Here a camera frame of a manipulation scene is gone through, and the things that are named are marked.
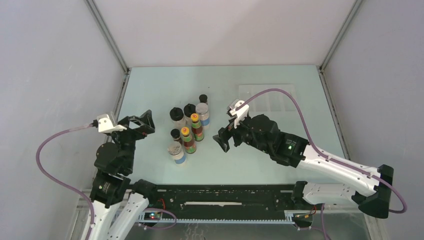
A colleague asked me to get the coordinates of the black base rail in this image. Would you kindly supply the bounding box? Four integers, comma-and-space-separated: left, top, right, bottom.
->
145, 184, 319, 223

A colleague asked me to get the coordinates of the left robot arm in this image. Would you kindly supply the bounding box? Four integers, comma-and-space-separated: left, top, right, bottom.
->
83, 109, 158, 240

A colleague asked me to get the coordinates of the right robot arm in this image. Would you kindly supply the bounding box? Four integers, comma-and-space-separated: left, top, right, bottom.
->
213, 114, 394, 219

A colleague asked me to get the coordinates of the blue label spice jar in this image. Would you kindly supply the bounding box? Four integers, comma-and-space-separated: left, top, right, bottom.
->
195, 102, 210, 130
167, 141, 187, 166

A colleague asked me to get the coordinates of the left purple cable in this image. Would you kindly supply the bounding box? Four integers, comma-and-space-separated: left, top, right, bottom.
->
35, 123, 98, 240

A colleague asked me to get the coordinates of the black lid salt shaker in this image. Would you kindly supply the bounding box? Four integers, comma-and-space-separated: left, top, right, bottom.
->
169, 107, 187, 130
183, 103, 196, 124

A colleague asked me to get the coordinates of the circuit board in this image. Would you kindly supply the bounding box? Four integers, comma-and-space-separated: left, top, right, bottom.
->
292, 213, 313, 223
143, 211, 162, 221

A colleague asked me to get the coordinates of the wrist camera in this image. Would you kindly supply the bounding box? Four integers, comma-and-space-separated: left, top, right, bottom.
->
227, 99, 249, 129
96, 112, 127, 134

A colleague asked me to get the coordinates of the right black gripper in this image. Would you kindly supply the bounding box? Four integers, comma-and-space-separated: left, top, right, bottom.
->
212, 113, 271, 155

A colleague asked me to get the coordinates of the small black cap spice bottle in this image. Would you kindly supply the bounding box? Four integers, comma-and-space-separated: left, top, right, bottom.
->
198, 94, 208, 104

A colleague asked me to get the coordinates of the sauce bottle yellow cap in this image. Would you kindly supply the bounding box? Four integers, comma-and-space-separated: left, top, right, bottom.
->
190, 113, 204, 142
180, 126, 197, 154

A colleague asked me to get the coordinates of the right circuit board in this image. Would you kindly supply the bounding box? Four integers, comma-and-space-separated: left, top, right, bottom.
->
292, 213, 313, 223

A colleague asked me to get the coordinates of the clear plastic organizer tray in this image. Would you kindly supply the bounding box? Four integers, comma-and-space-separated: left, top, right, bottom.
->
238, 84, 297, 115

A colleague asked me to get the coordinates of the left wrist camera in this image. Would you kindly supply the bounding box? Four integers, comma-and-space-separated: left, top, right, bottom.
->
96, 112, 127, 134

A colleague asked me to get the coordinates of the purple cable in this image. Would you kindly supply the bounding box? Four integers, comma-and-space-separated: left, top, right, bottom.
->
35, 123, 98, 240
235, 88, 408, 215

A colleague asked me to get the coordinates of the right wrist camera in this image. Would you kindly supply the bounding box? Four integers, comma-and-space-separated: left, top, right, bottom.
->
227, 99, 249, 129

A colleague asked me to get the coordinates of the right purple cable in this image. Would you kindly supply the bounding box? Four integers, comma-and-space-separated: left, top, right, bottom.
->
235, 88, 408, 215

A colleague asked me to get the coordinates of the small dark pepper bottle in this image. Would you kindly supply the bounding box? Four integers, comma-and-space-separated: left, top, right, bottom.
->
170, 128, 183, 144

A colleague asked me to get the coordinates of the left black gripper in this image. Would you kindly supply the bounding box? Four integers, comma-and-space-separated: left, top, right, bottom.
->
110, 109, 156, 171

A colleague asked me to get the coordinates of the left circuit board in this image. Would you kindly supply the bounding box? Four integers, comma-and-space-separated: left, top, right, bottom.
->
143, 211, 162, 221

